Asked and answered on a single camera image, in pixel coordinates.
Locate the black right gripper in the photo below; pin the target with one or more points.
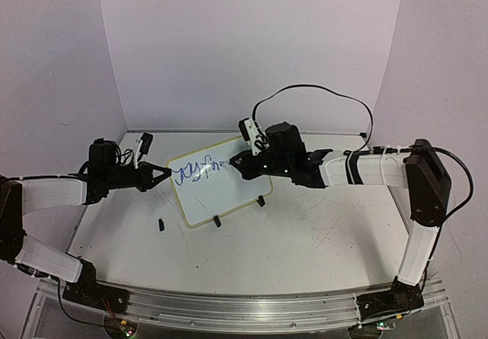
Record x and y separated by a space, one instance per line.
242 164

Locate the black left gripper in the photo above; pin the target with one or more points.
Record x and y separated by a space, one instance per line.
146 180

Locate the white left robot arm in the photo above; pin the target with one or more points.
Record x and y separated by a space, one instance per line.
107 168

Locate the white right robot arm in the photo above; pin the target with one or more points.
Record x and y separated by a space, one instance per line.
280 152

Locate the black whiteboard stand foot right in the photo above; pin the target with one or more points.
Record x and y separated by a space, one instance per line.
261 201

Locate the black whiteboard stand foot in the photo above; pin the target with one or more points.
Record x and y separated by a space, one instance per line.
217 222
261 201

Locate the yellow-framed whiteboard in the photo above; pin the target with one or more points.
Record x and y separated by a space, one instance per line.
206 185

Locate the black whiteboard stand foot left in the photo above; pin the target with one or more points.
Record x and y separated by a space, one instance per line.
217 222

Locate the left circuit board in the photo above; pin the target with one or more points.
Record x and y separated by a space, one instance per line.
120 328

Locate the circuit board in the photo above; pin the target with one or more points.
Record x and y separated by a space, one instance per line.
387 324
120 328

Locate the right circuit board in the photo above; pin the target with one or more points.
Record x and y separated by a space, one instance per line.
387 324

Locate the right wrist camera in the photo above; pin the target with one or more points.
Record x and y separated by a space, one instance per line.
253 136

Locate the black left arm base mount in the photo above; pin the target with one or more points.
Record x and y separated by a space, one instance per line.
87 291

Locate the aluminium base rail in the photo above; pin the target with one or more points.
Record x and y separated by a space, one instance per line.
307 312

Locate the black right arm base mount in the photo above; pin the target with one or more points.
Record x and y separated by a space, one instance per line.
400 298

